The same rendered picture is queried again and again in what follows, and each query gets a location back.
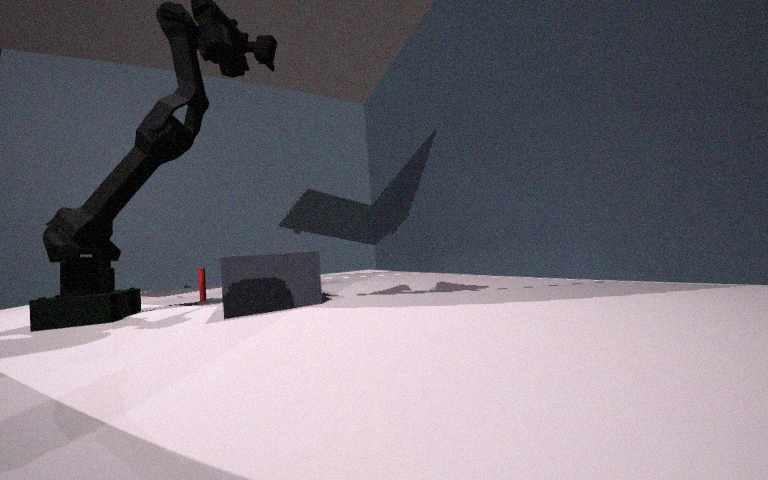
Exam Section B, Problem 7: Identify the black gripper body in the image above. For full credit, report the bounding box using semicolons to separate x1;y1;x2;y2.
229;19;278;63

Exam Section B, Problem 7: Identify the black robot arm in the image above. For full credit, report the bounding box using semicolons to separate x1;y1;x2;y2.
43;0;248;298

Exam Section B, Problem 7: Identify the dark red peg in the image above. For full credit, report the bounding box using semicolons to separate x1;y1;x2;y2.
198;269;206;301

